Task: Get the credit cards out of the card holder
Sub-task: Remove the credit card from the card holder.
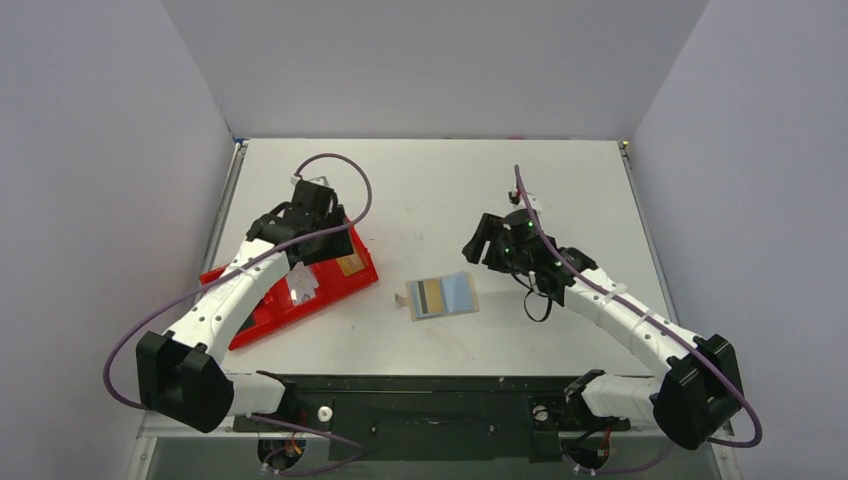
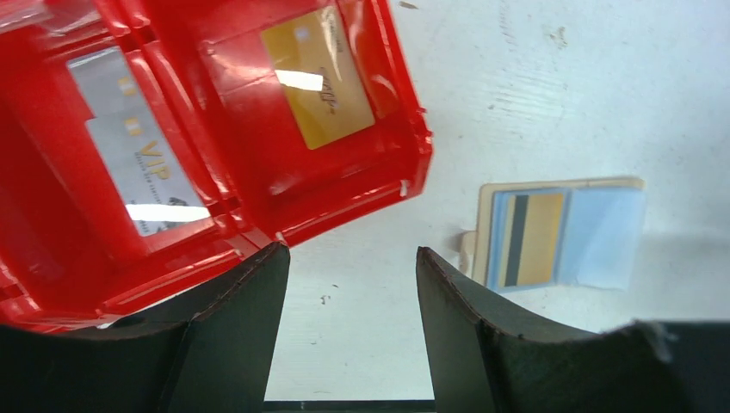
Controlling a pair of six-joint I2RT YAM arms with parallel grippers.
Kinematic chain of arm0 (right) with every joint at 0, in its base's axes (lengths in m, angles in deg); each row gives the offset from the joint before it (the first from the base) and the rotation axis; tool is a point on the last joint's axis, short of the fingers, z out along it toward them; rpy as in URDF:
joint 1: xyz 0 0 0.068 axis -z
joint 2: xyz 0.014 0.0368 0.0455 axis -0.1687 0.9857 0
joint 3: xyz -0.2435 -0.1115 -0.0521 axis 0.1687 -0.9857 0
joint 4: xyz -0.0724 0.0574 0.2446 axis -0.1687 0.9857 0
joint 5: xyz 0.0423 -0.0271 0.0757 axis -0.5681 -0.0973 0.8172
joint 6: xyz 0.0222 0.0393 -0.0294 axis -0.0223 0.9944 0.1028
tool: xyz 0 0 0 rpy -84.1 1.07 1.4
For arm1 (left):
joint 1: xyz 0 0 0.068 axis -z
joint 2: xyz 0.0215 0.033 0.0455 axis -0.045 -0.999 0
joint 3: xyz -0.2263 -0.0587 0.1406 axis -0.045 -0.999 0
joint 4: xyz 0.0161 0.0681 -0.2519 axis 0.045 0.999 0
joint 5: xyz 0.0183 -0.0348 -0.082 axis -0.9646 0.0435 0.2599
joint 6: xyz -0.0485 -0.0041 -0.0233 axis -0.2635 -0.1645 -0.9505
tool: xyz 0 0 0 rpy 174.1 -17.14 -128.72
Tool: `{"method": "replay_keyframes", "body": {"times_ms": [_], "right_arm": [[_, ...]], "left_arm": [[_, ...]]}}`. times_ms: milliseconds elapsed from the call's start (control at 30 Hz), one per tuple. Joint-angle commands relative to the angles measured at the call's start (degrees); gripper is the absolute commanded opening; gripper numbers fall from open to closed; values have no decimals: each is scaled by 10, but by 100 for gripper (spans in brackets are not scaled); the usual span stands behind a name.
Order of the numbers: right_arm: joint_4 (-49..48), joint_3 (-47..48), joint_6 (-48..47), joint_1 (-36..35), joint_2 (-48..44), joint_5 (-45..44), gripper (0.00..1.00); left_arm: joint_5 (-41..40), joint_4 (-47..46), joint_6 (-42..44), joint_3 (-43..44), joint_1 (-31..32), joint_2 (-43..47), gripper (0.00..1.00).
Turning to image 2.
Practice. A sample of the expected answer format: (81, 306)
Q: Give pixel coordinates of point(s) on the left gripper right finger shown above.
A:
(488, 354)

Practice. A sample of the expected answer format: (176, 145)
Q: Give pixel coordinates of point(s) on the orange card in bin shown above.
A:
(312, 61)

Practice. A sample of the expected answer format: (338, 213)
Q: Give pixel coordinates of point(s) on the beige card holder wallet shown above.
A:
(582, 232)

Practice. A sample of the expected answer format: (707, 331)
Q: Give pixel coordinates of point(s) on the silver VIP credit card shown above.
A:
(152, 184)

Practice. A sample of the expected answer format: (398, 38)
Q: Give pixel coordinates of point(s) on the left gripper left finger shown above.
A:
(207, 350)

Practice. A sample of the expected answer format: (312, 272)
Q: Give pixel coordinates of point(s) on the gold striped credit card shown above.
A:
(528, 248)

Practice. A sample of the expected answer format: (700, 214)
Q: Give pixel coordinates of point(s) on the red plastic bin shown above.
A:
(72, 258)

